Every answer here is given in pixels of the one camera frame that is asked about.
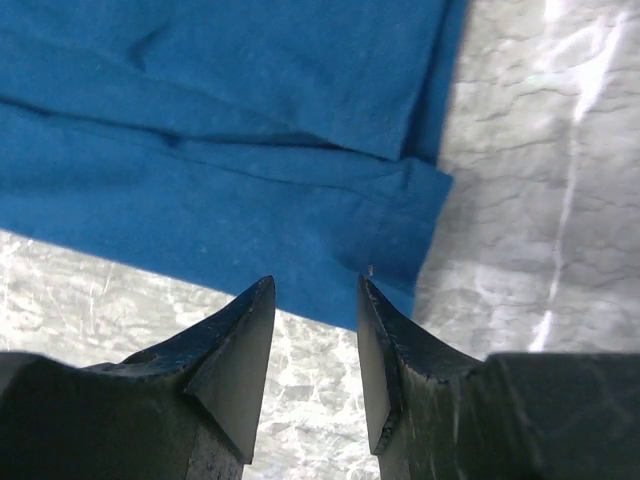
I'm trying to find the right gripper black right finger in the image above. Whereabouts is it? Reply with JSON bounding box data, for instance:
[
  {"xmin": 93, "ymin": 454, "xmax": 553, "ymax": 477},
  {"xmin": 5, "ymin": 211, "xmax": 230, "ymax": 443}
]
[{"xmin": 357, "ymin": 278, "xmax": 639, "ymax": 479}]

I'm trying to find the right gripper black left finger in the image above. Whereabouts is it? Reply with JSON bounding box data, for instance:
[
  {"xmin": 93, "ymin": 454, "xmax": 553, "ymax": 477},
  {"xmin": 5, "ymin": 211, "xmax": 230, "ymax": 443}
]
[{"xmin": 1, "ymin": 276, "xmax": 275, "ymax": 479}]

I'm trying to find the blue mickey mouse t-shirt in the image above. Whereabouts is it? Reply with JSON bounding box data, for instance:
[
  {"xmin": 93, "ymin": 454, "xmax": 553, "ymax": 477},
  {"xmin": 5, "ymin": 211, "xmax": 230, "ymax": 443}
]
[{"xmin": 1, "ymin": 1, "xmax": 468, "ymax": 328}]

